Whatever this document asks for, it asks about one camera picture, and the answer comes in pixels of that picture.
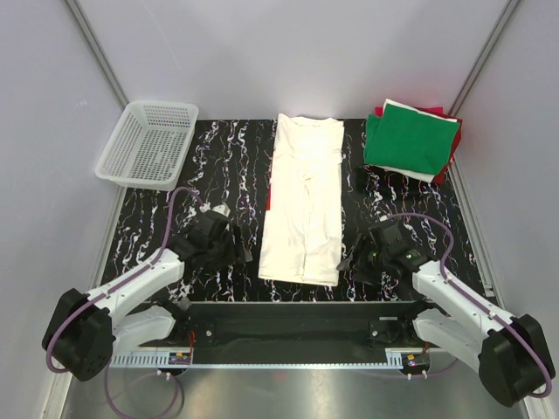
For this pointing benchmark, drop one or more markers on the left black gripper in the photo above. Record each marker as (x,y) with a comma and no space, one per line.
(238,250)

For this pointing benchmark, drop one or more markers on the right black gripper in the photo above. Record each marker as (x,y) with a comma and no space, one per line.
(362,245)

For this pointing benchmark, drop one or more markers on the white t shirt red print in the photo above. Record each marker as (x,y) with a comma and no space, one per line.
(302,233)

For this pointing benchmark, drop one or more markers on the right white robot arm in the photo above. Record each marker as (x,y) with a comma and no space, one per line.
(509,353)

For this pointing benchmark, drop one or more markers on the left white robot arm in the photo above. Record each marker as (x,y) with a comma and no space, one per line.
(87,328)

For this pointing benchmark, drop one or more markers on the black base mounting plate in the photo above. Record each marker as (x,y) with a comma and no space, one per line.
(296,331)

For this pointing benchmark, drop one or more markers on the black marble pattern mat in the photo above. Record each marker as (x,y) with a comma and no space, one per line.
(228,162)

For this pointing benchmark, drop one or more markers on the white folded t shirt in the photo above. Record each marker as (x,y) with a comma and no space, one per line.
(419,174)

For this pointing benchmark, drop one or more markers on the white plastic mesh basket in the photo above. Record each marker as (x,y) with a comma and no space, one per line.
(148,145)

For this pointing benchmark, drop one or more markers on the white slotted cable duct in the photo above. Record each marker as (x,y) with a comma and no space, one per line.
(165,359)

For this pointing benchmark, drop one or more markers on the left aluminium corner post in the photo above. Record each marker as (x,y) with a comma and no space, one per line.
(94,46)

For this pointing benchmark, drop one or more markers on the aluminium corner post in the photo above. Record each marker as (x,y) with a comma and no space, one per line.
(487,50)
(94,46)

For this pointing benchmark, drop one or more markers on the right aluminium corner post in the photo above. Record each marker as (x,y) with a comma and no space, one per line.
(487,50)

